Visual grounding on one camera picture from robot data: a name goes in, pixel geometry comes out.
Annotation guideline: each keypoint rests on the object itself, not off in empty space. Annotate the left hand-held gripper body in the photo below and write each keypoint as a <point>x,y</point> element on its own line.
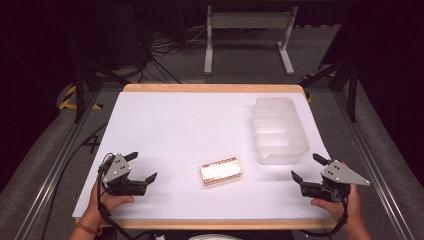
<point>116,168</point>

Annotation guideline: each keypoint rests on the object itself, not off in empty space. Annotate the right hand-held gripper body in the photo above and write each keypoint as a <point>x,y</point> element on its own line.
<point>340,174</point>

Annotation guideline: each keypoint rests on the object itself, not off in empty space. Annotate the clear plastic container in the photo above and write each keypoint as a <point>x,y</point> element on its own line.
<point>279,133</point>

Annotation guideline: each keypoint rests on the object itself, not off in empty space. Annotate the white snack packet golden edge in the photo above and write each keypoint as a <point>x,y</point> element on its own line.
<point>220,171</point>

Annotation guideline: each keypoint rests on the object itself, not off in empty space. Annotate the person's right hand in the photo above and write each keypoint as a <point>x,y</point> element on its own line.
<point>348,210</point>

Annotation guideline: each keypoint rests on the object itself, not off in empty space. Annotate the person's left hand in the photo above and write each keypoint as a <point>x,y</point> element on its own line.
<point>103,206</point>

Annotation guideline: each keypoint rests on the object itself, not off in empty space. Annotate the white table cover sheet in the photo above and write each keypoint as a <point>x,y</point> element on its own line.
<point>186,133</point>

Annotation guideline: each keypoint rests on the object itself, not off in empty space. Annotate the black metal stand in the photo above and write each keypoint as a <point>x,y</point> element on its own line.
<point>351,90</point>
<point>80,90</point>

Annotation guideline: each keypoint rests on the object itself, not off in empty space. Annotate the yellow black hazard tape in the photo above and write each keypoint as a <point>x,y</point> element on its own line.
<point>68,100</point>

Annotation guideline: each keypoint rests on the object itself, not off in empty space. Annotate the white metal stand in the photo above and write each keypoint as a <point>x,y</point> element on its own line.
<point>248,20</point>

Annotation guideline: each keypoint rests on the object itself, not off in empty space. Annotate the aluminium floor rail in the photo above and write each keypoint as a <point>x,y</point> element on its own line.
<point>373,166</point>
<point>56,166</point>

